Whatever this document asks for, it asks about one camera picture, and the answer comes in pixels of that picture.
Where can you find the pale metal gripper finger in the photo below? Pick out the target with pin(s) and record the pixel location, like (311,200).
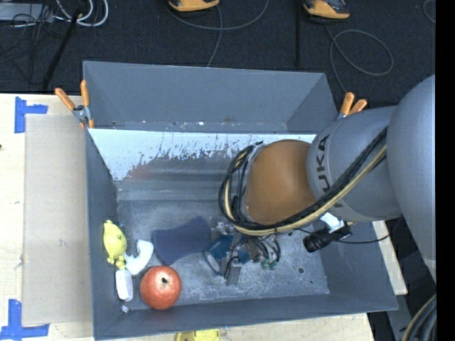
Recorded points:
(234,274)

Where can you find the blue and black object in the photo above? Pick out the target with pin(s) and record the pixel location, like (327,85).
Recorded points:
(220,249)

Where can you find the red apple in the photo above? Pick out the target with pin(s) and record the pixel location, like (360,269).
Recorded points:
(160,288)

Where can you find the white curved piece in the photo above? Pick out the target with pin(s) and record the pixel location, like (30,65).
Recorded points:
(142,254)

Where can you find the small white block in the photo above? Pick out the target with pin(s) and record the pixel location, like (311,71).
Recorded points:
(124,284)

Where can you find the yellow toy figure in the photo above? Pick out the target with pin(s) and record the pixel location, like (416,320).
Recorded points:
(114,241)

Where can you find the grey metal bin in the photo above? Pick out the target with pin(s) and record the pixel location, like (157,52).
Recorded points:
(199,94)

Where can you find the pale wood flat board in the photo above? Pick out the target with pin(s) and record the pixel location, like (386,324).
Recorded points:
(53,219)

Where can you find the black cylinder on white bracket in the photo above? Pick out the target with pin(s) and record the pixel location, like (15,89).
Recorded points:
(316,242)

